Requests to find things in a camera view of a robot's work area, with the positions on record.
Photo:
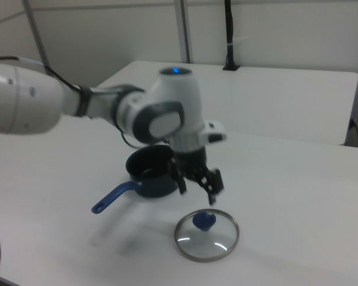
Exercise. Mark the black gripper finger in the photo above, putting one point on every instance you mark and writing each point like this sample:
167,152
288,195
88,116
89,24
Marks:
212,184
179,182

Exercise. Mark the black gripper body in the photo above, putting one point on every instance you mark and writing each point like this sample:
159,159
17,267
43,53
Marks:
190,162

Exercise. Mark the glass lid with blue knob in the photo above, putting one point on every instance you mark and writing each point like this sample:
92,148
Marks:
206,222

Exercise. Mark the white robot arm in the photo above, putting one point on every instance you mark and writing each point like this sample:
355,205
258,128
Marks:
173,95

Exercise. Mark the dark blue saucepan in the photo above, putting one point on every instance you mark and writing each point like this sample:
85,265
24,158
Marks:
155,184

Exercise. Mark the black pole with clamp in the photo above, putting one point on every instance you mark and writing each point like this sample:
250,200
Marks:
229,35

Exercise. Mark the grey metal partition post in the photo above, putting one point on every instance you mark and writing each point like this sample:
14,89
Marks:
35,32
183,29

